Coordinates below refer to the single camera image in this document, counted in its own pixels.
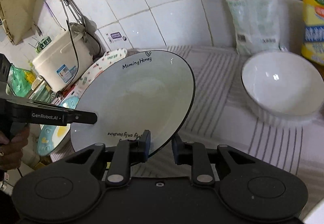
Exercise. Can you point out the green plastic bag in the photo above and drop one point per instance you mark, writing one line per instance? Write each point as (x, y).
(20, 81)

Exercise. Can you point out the white ceramic bowl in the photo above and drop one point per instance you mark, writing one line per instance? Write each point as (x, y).
(283, 83)

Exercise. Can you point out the white salt bag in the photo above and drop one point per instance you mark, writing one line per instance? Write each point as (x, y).
(256, 25)

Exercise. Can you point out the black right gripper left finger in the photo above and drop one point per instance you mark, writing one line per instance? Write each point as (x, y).
(127, 152)

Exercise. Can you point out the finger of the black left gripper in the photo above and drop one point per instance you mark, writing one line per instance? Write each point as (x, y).
(84, 117)

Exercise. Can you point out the white bunny carrot plate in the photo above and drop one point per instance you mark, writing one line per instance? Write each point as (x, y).
(107, 60)

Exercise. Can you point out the blue egg pattern plate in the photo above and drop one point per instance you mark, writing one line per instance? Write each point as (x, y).
(52, 138)

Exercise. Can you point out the yellow label cooking wine bottle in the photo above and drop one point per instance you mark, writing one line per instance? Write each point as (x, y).
(313, 18)

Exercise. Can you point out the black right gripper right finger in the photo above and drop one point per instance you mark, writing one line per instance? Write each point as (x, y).
(195, 155)

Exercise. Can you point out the white rice cooker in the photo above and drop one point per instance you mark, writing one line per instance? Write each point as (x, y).
(64, 60)

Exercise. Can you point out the person's left hand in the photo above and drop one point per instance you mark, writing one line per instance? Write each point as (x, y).
(11, 151)

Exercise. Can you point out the grey plate with black rim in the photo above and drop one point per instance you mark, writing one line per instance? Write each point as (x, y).
(152, 90)

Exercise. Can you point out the striped white table mat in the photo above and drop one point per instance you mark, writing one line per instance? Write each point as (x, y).
(220, 114)

